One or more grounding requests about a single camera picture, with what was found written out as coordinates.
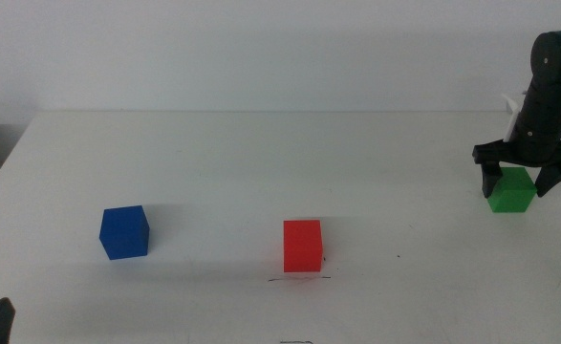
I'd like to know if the green cube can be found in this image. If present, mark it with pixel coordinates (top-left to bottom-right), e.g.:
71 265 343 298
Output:
486 166 538 214

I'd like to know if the blue cube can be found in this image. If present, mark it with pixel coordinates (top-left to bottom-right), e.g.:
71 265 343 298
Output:
98 204 151 261

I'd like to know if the red cube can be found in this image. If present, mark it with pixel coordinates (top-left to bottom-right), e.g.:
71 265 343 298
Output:
283 219 324 273

